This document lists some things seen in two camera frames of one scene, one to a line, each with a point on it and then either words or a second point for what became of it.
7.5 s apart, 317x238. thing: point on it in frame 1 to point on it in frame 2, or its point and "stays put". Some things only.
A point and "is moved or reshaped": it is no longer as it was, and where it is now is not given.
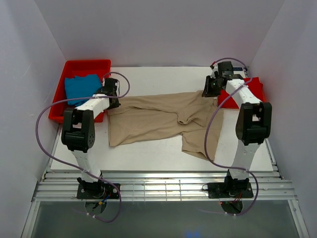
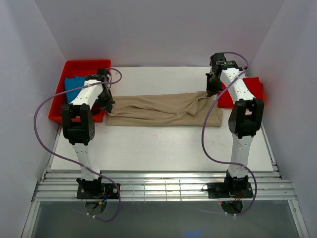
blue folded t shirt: x=81 y=86 stays put
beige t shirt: x=199 y=119 is moved or reshaped
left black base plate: x=98 y=191 stays put
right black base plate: x=231 y=190 stays put
